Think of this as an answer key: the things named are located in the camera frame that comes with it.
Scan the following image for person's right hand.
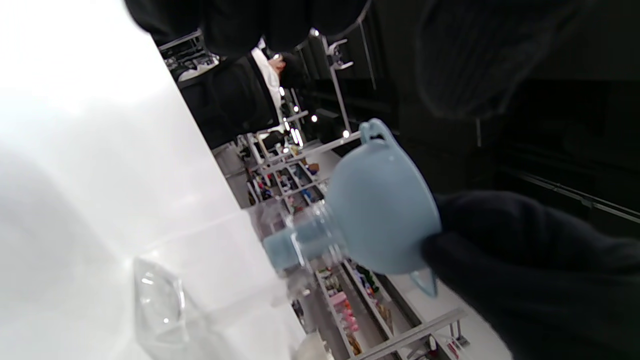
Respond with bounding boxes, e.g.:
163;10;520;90
422;190;640;360

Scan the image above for person's left hand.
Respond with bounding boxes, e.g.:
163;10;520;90
124;0;591;121

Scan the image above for blue plastic funnel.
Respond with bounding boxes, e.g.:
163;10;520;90
262;118;443;298

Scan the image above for steel mixing bowl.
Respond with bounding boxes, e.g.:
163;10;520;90
295;332;332;360

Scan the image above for clear square coffee jar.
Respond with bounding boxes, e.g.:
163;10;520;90
132;200;351;360

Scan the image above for metal stand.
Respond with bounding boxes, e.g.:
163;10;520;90
320;35;362;136

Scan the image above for white shelving rack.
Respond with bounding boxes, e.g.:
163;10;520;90
235;127;471;360

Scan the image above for black office chair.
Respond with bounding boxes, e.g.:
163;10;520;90
172;54;278;151

